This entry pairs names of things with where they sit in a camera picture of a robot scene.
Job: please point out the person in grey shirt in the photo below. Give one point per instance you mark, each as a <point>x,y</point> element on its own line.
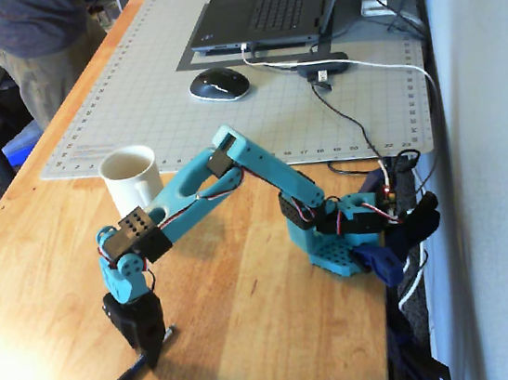
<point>39,49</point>

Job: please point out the dark blue table clamp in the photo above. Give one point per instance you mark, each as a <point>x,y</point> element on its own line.
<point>381,264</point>

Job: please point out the blue and white box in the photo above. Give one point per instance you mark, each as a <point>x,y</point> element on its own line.
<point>21,148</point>

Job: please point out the dark grey laptop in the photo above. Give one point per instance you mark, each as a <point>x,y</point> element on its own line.
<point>267,5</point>

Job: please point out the black and silver mouse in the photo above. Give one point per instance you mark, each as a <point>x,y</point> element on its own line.
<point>219,84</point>

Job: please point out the black usb hub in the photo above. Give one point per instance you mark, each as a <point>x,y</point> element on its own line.
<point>321,63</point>

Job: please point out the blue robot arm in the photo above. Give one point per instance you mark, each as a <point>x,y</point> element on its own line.
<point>259,161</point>

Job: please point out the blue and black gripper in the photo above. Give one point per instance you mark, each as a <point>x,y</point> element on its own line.
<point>139,328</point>

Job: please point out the grey gridded cutting mat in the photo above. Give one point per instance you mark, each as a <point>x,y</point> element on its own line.
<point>143,97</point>

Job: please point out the white ceramic mug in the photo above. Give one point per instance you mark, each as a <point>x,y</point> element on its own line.
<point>122,188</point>

